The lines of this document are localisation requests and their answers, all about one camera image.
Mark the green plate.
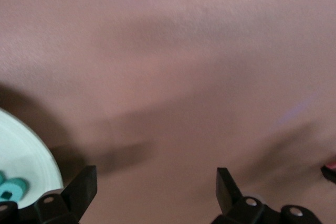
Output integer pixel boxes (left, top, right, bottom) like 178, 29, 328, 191
0, 108, 65, 210

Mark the brown paper table cover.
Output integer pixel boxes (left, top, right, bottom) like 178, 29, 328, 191
0, 0, 336, 224

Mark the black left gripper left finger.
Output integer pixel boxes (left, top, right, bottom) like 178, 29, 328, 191
35, 165, 98, 224

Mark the teal foam letter R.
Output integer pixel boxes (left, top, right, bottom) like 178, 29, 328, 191
0, 171, 28, 203

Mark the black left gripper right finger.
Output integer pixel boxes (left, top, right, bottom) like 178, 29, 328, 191
212, 167, 265, 224

